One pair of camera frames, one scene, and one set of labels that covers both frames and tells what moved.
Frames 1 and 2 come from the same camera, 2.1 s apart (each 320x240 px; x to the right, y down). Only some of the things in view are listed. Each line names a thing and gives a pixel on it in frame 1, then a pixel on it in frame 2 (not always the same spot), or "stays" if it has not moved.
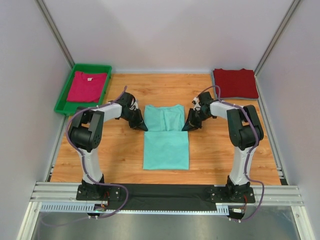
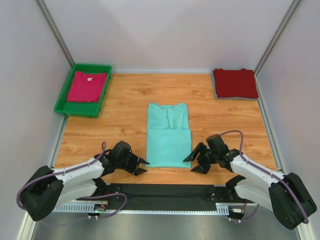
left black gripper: x=138 y=124 → x=135 y=161
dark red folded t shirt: x=235 y=83 stays
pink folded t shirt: x=87 y=87 stays
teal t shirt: x=166 y=146 stays
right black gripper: x=190 y=124 → x=201 y=168
